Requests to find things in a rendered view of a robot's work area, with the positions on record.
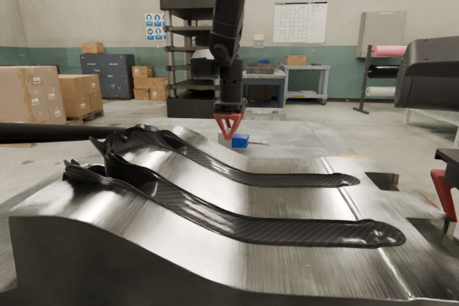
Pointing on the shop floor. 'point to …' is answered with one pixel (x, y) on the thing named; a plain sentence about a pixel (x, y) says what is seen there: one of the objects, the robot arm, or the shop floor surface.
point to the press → (208, 91)
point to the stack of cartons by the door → (149, 85)
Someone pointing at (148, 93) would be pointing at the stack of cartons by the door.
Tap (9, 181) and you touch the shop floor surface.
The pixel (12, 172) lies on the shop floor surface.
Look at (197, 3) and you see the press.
